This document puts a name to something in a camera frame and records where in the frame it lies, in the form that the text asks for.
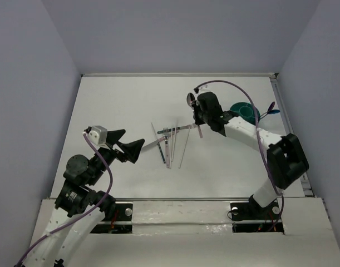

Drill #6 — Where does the silver spoon pink handle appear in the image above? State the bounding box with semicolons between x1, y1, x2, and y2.
186;92;196;108

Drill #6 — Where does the fork with pink handle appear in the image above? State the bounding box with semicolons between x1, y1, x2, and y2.
186;123;203;139

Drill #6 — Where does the knife with pink handle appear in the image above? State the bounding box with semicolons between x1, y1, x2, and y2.
141;138;163;152

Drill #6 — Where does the knife with teal handle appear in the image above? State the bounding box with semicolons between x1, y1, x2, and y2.
151;122;166;164

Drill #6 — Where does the dark purple spoon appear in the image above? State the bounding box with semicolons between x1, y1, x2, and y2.
260;101;275;118

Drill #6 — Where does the blue spoon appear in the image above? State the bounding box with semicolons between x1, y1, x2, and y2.
264;109;280;115

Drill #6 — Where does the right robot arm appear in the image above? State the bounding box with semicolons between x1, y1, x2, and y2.
187;92;309;218

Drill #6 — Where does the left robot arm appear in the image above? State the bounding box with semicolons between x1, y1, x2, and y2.
19;126;145;266

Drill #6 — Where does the teal round utensil holder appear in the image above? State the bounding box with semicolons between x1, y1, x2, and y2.
230;102;260;125

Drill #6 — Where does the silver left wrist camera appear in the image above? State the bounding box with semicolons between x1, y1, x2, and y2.
83;126;107;146

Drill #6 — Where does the fork with teal handle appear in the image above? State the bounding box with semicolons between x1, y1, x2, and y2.
157;124;196;134

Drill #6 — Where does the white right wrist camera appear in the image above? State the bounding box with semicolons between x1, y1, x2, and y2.
194;84;210;94

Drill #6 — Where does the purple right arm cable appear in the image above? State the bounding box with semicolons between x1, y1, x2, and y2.
197;80;285;231

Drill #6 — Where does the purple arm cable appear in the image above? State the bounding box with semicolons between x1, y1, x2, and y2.
197;80;285;231
13;133;114;267

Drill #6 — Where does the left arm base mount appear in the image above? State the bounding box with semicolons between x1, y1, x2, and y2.
91;202;133;234

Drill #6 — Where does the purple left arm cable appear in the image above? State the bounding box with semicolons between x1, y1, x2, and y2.
13;133;114;267

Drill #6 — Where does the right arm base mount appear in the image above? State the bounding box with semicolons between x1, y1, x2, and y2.
226;201;284;233

